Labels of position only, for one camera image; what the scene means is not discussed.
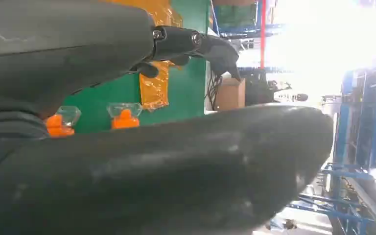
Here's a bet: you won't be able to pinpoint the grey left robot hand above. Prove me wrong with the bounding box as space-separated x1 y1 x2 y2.
0 0 334 235

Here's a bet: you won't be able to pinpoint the orange drink bottle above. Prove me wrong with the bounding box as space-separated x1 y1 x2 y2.
106 102 143 131
45 105 82 139

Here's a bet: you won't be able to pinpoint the yellow plastic sheet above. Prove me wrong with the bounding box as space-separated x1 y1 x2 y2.
102 0 184 112

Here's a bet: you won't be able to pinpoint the green table mat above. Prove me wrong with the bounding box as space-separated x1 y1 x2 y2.
61 0 210 135

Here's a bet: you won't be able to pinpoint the cardboard box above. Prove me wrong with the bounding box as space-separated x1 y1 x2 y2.
214 77 246 112

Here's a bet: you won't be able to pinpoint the black machine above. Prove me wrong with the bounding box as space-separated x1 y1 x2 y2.
239 68 309 106

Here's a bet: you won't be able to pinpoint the green plastic crate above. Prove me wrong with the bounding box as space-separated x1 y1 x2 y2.
217 2 258 29

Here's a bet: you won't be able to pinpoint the blue metal rack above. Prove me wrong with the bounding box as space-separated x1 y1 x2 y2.
210 0 286 72

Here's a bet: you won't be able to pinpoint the black cables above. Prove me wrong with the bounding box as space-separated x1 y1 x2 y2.
205 71 223 111

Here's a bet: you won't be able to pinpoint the blue metal frame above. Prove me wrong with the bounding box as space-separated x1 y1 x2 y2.
286 63 376 235

